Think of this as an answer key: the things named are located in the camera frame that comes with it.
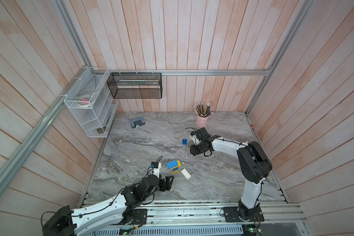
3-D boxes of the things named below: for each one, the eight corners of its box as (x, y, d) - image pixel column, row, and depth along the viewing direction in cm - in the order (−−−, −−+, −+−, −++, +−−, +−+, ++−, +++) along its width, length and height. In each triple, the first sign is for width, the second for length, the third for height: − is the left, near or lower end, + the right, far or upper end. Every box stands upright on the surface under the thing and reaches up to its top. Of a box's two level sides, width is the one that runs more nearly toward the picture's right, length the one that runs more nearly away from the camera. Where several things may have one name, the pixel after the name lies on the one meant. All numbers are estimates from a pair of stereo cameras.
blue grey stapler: (131, 128, 113) (130, 125, 110) (131, 122, 117) (130, 119, 114) (145, 125, 115) (144, 122, 112) (144, 119, 119) (143, 116, 116)
